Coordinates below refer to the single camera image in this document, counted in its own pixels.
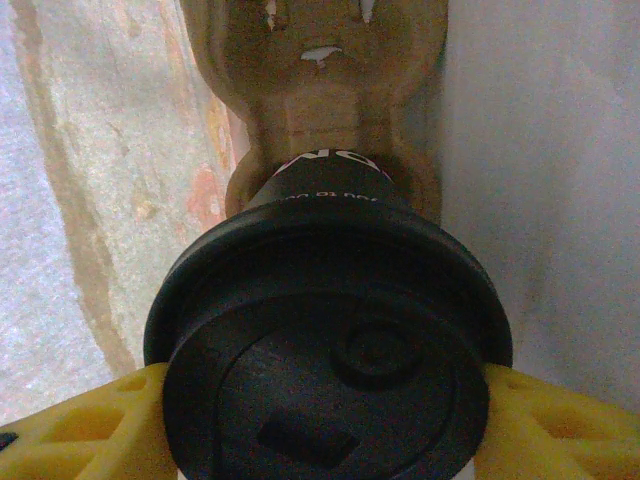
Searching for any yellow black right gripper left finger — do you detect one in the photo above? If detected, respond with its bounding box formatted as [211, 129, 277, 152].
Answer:
[0, 360, 177, 480]

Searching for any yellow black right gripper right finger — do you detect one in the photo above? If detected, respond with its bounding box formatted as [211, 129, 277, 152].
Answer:
[473, 362, 640, 480]

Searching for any black paper coffee cup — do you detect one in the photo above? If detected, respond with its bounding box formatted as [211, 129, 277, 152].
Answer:
[252, 147, 401, 224]

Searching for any moulded pulp cup carrier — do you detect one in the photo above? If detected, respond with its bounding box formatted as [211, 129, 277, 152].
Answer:
[187, 0, 451, 236]

